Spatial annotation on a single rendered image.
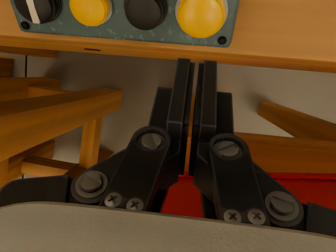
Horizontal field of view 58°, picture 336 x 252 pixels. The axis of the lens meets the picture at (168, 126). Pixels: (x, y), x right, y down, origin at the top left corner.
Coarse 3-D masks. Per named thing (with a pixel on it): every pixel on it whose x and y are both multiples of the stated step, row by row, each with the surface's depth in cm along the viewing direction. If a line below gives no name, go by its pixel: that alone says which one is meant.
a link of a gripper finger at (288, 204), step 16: (208, 64) 12; (208, 80) 11; (208, 96) 10; (224, 96) 12; (208, 112) 10; (224, 112) 11; (192, 128) 12; (208, 128) 10; (224, 128) 10; (192, 144) 10; (192, 160) 11; (208, 176) 10; (208, 192) 10; (272, 192) 9; (288, 192) 9; (272, 208) 8; (288, 208) 8; (272, 224) 8; (288, 224) 8
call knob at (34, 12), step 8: (16, 0) 19; (24, 0) 19; (32, 0) 18; (40, 0) 18; (48, 0) 19; (16, 8) 19; (24, 8) 19; (32, 8) 19; (40, 8) 19; (48, 8) 19; (56, 8) 20; (24, 16) 19; (32, 16) 19; (40, 16) 19; (48, 16) 19
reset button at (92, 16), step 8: (72, 0) 18; (80, 0) 18; (88, 0) 18; (96, 0) 18; (104, 0) 18; (72, 8) 19; (80, 8) 18; (88, 8) 18; (96, 8) 18; (104, 8) 19; (80, 16) 19; (88, 16) 19; (96, 16) 19; (104, 16) 19; (88, 24) 19; (96, 24) 19
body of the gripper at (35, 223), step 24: (0, 216) 7; (24, 216) 7; (48, 216) 7; (72, 216) 7; (96, 216) 7; (120, 216) 7; (144, 216) 7; (168, 216) 7; (0, 240) 6; (24, 240) 6; (48, 240) 6; (72, 240) 6; (96, 240) 6; (120, 240) 6; (144, 240) 6; (168, 240) 6; (192, 240) 6; (216, 240) 6; (240, 240) 6; (264, 240) 6; (288, 240) 6; (312, 240) 6
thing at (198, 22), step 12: (192, 0) 17; (204, 0) 17; (216, 0) 18; (180, 12) 18; (192, 12) 18; (204, 12) 18; (216, 12) 18; (180, 24) 19; (192, 24) 18; (204, 24) 18; (216, 24) 18; (192, 36) 19; (204, 36) 19
